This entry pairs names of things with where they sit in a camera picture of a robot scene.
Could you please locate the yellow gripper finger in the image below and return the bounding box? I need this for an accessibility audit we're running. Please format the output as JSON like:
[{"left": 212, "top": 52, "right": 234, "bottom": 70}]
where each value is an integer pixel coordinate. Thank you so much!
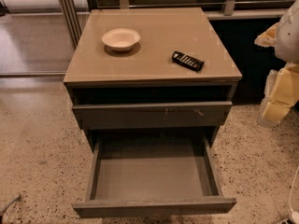
[
  {"left": 261, "top": 63, "right": 299, "bottom": 124},
  {"left": 254, "top": 23, "right": 278, "bottom": 48}
]

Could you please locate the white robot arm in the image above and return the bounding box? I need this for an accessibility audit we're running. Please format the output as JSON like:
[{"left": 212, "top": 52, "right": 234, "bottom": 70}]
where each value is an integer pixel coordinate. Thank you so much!
[{"left": 254, "top": 0, "right": 299, "bottom": 127}]

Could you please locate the grey drawer cabinet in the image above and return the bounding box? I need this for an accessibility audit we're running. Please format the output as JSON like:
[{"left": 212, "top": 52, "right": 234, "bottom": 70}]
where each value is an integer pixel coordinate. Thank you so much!
[{"left": 64, "top": 7, "right": 242, "bottom": 141}]

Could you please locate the white ceramic bowl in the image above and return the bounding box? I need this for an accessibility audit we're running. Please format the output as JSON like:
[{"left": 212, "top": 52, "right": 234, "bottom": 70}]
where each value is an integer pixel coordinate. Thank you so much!
[{"left": 102, "top": 28, "right": 140, "bottom": 52}]

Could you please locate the white cable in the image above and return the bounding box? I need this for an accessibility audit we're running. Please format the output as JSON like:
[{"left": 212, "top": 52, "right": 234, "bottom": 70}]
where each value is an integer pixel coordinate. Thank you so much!
[{"left": 277, "top": 165, "right": 299, "bottom": 224}]

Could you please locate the metal frame post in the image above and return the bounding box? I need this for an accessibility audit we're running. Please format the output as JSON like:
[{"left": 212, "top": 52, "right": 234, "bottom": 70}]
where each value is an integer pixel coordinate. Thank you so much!
[{"left": 58, "top": 0, "right": 81, "bottom": 49}]

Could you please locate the grey floor cable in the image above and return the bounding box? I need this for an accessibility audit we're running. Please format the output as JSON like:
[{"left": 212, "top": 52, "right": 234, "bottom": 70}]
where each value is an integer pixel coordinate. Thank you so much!
[{"left": 0, "top": 193, "right": 22, "bottom": 224}]

